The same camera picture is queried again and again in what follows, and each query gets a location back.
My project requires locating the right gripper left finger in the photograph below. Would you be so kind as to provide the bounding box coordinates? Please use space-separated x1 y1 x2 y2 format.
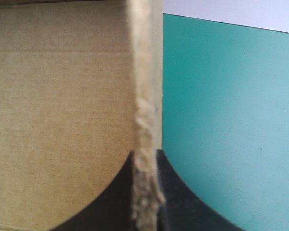
49 150 136 231

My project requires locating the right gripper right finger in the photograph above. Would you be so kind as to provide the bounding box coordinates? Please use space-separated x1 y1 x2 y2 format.
155 149 246 231

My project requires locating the brown cardboard box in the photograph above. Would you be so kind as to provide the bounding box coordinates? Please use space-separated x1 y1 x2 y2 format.
0 0 166 231

